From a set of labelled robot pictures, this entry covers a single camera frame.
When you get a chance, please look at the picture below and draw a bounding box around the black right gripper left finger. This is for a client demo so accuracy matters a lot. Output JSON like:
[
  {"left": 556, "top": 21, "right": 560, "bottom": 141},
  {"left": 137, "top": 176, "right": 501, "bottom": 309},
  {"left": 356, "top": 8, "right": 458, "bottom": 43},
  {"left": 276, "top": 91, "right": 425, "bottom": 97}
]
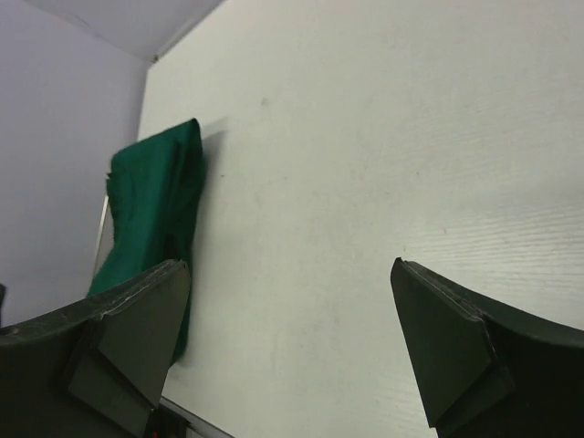
[{"left": 1, "top": 260, "right": 191, "bottom": 437}]

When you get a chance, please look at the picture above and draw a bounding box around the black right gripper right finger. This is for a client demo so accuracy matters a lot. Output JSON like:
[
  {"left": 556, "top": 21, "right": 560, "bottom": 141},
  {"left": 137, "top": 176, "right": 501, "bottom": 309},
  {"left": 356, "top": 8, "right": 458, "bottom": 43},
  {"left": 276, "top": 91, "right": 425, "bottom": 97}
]
[{"left": 391, "top": 258, "right": 583, "bottom": 437}]

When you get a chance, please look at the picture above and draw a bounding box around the green surgical cloth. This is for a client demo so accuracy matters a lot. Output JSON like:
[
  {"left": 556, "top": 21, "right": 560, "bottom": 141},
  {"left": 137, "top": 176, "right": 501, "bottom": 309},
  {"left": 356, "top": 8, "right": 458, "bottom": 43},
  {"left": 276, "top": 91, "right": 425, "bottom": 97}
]
[{"left": 86, "top": 118, "right": 206, "bottom": 366}]

